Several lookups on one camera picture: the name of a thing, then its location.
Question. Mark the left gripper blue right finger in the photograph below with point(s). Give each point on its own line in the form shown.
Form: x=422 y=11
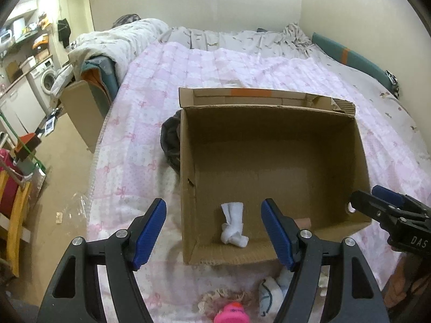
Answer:
x=280 y=230

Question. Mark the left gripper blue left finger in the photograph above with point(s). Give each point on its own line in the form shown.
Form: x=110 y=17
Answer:
x=145 y=231

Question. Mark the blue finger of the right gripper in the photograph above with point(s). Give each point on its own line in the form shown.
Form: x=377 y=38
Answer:
x=387 y=195
x=373 y=207

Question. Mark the white knotted sock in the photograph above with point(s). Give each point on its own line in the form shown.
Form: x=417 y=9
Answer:
x=233 y=227

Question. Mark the white sock with dark stripe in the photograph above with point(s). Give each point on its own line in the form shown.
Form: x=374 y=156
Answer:
x=272 y=292

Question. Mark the pink plush toy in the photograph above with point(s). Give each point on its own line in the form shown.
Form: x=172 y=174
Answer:
x=232 y=313

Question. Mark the clear plastic bag on floor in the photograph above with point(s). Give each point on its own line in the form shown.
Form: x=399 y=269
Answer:
x=75 y=211

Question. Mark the open cardboard box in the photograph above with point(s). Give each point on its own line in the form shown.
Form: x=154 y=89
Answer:
x=245 y=145

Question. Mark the dark striped garment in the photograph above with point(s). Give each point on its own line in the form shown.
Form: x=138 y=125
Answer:
x=170 y=140

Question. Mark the yellow wooden chair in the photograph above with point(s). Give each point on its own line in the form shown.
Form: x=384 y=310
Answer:
x=15 y=229

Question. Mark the cardboard box beside bed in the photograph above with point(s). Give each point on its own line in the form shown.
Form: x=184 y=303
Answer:
x=83 y=111

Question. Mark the red bag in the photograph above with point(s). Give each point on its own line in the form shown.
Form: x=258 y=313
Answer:
x=11 y=187

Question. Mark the teal orange bolster pillow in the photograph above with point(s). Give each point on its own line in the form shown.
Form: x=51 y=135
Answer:
x=356 y=61

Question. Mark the white kitchen cabinet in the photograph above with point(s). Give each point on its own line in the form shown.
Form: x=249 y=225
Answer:
x=21 y=108

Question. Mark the white washing machine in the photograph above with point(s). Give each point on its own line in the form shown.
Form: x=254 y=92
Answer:
x=41 y=79

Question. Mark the white floral duvet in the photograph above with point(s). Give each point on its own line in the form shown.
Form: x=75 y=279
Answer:
x=124 y=43

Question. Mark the black hanging garment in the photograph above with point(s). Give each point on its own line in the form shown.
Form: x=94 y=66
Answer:
x=64 y=32

